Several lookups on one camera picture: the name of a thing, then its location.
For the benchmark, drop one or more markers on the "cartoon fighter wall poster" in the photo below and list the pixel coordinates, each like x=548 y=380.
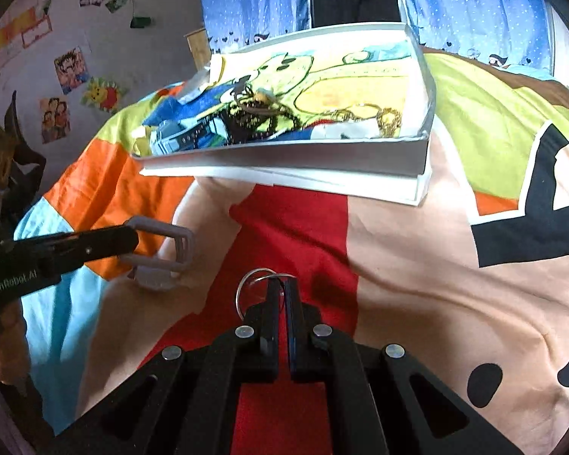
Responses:
x=71 y=70

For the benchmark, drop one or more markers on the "yellow sun wall sticker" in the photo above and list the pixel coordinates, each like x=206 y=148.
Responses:
x=102 y=95

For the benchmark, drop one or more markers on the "black chair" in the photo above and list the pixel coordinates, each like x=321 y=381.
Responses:
x=26 y=175

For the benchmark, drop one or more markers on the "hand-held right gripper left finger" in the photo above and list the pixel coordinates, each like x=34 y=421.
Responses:
x=274 y=303

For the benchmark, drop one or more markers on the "grey rectangular buckle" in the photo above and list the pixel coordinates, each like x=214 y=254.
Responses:
x=166 y=256

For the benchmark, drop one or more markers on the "green paper piece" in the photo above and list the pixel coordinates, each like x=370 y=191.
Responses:
x=141 y=22

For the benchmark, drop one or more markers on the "person's left hand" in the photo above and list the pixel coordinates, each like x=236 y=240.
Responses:
x=9 y=341

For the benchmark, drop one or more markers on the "large silver bangle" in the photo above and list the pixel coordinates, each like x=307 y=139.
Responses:
x=246 y=289

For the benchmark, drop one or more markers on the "yellow crumpled wrapper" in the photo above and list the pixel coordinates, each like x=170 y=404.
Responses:
x=143 y=136

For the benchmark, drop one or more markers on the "small green-edged photo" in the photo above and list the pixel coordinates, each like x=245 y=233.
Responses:
x=119 y=1

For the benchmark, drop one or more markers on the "white box with cartoon drawing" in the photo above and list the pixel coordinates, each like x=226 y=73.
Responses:
x=336 y=80

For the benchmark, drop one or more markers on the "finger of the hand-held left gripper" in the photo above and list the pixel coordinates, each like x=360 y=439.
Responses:
x=99 y=255
x=106 y=238

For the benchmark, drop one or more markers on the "orange yellow frame sticker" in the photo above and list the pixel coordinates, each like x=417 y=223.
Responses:
x=14 y=33

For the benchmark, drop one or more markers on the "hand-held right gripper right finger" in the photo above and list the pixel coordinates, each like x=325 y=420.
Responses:
x=291 y=303

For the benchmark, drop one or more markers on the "colourful printed blanket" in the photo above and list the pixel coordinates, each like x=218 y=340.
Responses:
x=431 y=270

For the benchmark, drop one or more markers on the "cartoon family wall poster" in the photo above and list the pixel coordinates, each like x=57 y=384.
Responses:
x=55 y=120

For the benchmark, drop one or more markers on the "blue dotted curtain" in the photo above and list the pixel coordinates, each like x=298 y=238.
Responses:
x=256 y=0
x=474 y=9

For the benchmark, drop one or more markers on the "crumpled white paper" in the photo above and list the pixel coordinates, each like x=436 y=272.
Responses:
x=334 y=130

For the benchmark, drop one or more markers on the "small silver bangle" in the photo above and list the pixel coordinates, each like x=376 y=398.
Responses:
x=280 y=278

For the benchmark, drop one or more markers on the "wooden cabinet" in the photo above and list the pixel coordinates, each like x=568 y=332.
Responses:
x=199 y=50

